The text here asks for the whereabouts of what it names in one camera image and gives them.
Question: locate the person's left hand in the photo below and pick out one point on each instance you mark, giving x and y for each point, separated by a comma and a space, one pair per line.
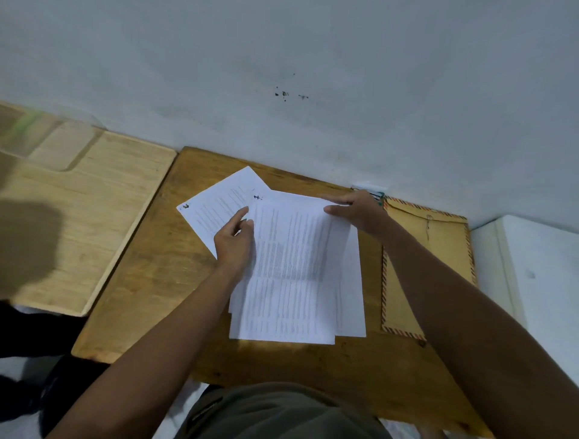
233, 246

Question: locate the person's right hand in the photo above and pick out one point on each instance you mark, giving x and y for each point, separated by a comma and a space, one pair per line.
362, 211

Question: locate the person's right thumb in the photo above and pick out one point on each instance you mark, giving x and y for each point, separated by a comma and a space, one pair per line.
335, 210

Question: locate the person's left thumb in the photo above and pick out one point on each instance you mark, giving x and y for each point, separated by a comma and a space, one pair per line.
248, 225

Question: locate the printed white paper sheet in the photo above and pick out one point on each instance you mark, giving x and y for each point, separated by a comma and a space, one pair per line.
289, 271

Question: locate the person's left forearm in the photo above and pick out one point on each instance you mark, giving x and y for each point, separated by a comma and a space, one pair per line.
154, 362

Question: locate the person's right forearm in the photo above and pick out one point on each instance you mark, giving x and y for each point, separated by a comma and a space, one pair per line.
475, 339

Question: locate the white paper sheet with logo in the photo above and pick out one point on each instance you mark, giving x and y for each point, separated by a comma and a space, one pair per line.
212, 210

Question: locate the small white box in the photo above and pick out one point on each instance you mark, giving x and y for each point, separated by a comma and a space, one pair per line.
372, 190

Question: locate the plain white paper sheet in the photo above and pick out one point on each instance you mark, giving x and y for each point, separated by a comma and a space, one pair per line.
353, 289

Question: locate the brown envelope with striped border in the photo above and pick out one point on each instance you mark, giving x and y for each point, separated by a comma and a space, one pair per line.
441, 244

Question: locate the light wooden board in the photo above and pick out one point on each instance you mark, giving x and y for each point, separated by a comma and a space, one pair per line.
86, 217

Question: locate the grey shorts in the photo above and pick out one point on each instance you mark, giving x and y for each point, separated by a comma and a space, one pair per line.
276, 414

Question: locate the white cabinet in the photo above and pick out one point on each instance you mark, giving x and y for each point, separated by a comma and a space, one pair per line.
538, 280

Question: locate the clear plastic container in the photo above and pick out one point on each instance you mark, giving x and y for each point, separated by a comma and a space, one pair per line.
43, 140

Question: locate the black cloth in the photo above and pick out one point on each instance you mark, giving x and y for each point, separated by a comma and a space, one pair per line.
31, 375

